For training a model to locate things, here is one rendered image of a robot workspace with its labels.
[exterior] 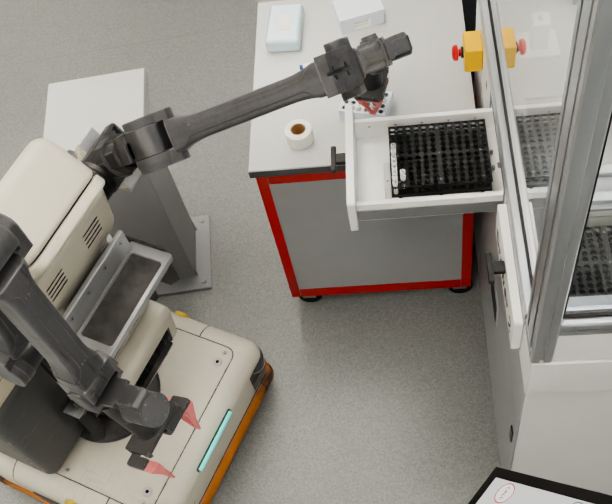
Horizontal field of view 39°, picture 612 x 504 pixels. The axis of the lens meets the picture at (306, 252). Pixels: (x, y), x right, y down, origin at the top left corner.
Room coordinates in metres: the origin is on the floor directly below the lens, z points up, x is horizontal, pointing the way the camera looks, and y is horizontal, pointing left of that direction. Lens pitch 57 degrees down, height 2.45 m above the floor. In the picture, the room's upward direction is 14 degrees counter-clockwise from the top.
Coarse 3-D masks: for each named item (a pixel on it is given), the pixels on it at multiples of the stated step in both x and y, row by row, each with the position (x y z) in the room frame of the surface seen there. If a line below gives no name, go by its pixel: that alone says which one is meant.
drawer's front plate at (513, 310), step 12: (504, 204) 0.99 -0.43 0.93; (504, 216) 0.96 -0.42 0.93; (504, 228) 0.93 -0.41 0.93; (504, 240) 0.91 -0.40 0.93; (504, 252) 0.88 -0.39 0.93; (504, 276) 0.85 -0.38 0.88; (516, 276) 0.82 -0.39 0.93; (516, 288) 0.79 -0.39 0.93; (504, 300) 0.83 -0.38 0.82; (516, 300) 0.77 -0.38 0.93; (516, 312) 0.74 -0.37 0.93; (516, 324) 0.72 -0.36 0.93; (516, 336) 0.71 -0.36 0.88
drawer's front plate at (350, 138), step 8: (352, 112) 1.35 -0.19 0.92; (352, 120) 1.32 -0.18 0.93; (352, 128) 1.30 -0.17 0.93; (352, 136) 1.28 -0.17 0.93; (352, 144) 1.25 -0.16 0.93; (352, 152) 1.23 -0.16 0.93; (352, 160) 1.21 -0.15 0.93; (352, 168) 1.19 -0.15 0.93; (352, 176) 1.16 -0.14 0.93; (352, 184) 1.14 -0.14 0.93; (352, 192) 1.12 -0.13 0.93; (352, 200) 1.10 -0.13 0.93; (352, 208) 1.09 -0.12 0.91; (352, 216) 1.09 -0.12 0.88; (352, 224) 1.09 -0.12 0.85
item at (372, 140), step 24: (360, 120) 1.34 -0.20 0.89; (384, 120) 1.33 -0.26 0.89; (408, 120) 1.31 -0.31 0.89; (432, 120) 1.30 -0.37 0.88; (456, 120) 1.29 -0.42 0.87; (360, 144) 1.32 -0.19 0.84; (384, 144) 1.30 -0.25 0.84; (360, 168) 1.25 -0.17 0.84; (360, 192) 1.18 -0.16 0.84; (384, 192) 1.17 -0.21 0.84; (480, 192) 1.10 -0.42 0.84; (360, 216) 1.10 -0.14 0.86; (384, 216) 1.09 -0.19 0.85; (408, 216) 1.08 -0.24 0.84
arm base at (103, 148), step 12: (108, 132) 1.20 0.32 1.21; (120, 132) 1.21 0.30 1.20; (96, 144) 1.17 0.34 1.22; (108, 144) 1.15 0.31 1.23; (96, 156) 1.14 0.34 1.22; (108, 156) 1.12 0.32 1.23; (108, 168) 1.12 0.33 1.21; (120, 168) 1.11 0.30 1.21; (132, 168) 1.10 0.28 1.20; (120, 180) 1.13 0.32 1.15
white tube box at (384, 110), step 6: (390, 96) 1.48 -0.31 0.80; (342, 102) 1.50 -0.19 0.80; (348, 102) 1.50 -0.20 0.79; (354, 102) 1.50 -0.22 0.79; (384, 102) 1.47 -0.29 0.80; (390, 102) 1.47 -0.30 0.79; (342, 108) 1.49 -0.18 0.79; (354, 108) 1.47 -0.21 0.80; (384, 108) 1.45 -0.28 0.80; (390, 108) 1.47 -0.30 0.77; (342, 114) 1.47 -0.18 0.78; (354, 114) 1.46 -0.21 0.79; (360, 114) 1.45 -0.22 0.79; (366, 114) 1.44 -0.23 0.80; (378, 114) 1.43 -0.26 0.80; (384, 114) 1.43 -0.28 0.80; (342, 120) 1.48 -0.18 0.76
